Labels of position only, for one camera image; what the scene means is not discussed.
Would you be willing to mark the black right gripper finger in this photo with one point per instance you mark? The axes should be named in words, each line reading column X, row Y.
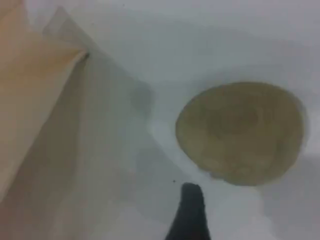
column 191, row 217

